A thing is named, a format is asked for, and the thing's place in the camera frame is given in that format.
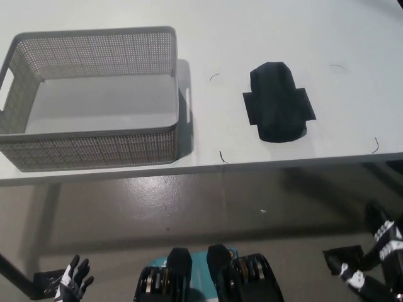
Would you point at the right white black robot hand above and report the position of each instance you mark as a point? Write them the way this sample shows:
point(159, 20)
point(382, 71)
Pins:
point(388, 245)

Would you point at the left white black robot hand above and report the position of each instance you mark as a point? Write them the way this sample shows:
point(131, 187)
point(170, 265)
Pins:
point(71, 283)

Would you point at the black fabric pencil case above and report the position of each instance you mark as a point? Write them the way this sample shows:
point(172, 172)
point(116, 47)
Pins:
point(277, 104)

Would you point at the black floor tape patch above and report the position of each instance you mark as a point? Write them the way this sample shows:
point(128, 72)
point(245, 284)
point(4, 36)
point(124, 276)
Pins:
point(44, 284)
point(341, 255)

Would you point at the black metal table leg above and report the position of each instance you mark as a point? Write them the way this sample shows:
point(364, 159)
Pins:
point(15, 273)

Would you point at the grey perforated plastic basket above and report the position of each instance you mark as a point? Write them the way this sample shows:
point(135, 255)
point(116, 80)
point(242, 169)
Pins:
point(94, 151)

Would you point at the black tape cross marker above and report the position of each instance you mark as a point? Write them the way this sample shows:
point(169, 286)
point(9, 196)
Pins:
point(249, 107)

